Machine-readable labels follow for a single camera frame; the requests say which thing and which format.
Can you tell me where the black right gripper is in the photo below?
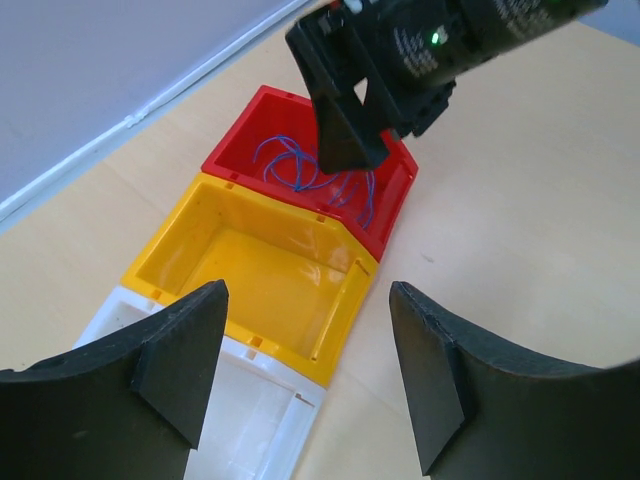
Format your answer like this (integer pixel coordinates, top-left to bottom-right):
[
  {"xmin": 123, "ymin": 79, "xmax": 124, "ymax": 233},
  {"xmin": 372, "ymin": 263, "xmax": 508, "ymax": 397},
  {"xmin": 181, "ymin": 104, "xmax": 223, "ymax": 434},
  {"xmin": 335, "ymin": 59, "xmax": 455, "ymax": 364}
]
[{"xmin": 285, "ymin": 1, "xmax": 605, "ymax": 174}]

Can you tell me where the blue cable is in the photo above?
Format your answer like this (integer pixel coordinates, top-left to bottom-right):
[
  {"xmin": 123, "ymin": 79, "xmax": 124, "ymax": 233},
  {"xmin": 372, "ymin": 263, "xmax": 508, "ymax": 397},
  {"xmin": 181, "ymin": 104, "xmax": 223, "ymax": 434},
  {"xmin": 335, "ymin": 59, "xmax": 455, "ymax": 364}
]
[
  {"xmin": 253, "ymin": 134, "xmax": 321, "ymax": 194},
  {"xmin": 319, "ymin": 169, "xmax": 377, "ymax": 231}
]

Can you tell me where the yellow plastic bin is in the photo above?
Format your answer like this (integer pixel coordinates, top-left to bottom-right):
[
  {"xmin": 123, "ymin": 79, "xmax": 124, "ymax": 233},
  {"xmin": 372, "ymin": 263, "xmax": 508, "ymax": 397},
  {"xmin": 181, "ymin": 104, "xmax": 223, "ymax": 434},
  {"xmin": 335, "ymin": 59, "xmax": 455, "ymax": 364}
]
[{"xmin": 121, "ymin": 173, "xmax": 379, "ymax": 387}]

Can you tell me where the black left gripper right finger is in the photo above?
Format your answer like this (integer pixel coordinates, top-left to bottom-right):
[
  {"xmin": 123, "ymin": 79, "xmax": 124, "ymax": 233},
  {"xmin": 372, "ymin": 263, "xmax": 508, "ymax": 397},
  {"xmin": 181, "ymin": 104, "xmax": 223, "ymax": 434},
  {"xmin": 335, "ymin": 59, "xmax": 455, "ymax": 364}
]
[{"xmin": 389, "ymin": 281, "xmax": 639, "ymax": 479}]

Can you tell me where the red plastic bin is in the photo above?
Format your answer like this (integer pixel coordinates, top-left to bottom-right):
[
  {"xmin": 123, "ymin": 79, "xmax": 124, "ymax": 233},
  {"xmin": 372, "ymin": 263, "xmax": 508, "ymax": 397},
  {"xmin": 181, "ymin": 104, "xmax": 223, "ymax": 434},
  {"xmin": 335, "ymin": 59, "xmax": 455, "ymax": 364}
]
[{"xmin": 201, "ymin": 85, "xmax": 418, "ymax": 260}]

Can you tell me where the white plastic bin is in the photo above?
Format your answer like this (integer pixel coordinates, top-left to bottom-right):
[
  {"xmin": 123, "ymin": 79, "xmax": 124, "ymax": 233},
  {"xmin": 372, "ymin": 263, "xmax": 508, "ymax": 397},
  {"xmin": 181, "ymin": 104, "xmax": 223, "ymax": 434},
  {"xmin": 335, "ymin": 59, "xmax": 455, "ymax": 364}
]
[{"xmin": 72, "ymin": 284, "xmax": 326, "ymax": 480}]

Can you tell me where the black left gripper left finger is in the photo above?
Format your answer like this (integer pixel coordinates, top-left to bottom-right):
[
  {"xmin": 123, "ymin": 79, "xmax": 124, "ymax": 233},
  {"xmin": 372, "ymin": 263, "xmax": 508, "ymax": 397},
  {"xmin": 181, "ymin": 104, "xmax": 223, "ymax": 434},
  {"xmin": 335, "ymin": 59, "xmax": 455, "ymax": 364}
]
[{"xmin": 1, "ymin": 280, "xmax": 229, "ymax": 479}]

